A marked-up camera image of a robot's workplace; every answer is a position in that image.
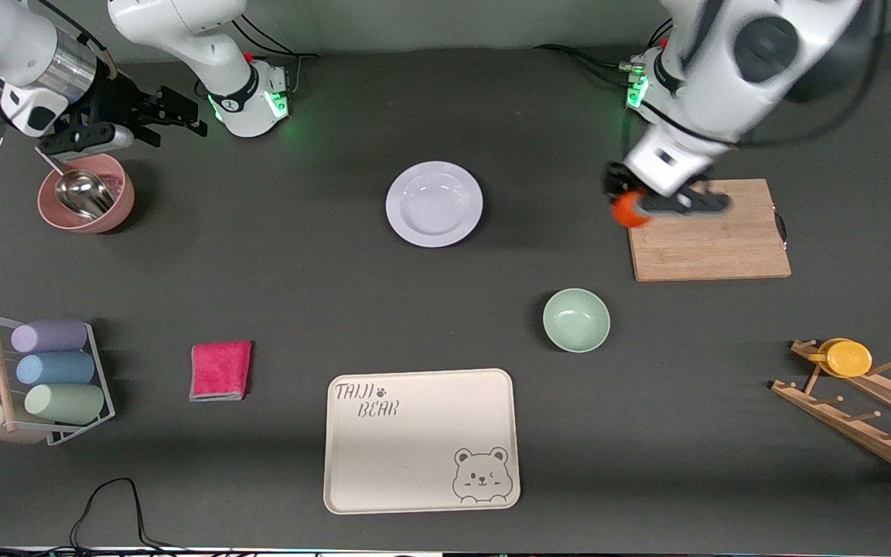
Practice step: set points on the wooden cutting board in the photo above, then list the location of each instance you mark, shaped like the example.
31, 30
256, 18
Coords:
708, 247

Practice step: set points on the yellow cup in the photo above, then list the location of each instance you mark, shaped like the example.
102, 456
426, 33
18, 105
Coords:
848, 359

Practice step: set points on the orange fruit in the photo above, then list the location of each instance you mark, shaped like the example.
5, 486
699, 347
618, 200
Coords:
631, 210

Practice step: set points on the purple cup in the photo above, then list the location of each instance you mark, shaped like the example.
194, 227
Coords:
49, 336

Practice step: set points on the beige bear print tray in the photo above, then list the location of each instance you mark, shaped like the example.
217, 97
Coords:
414, 456

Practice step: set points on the metal scoop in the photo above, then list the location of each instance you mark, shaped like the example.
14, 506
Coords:
83, 193

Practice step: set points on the blue cup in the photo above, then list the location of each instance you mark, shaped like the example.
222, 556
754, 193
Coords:
55, 368

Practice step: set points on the pink bowl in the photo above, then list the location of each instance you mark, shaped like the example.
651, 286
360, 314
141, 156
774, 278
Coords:
122, 197

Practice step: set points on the light green bowl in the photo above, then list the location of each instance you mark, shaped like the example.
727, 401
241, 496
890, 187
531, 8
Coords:
576, 320

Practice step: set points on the wooden peg drying rack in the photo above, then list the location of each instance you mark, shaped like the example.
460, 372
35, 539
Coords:
855, 422

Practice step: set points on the green cup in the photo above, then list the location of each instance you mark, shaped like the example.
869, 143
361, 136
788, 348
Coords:
65, 404

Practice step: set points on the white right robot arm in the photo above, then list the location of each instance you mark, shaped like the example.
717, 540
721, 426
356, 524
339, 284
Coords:
182, 31

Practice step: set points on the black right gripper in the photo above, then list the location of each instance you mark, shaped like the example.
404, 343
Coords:
113, 98

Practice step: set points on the pale lavender round plate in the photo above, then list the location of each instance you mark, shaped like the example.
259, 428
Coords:
434, 204

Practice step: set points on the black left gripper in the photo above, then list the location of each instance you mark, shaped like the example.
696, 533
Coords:
614, 184

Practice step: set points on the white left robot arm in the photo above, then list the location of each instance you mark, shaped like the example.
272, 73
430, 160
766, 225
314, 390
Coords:
732, 70

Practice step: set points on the pink folded cloth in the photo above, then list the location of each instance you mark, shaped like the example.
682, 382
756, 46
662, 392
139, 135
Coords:
220, 371

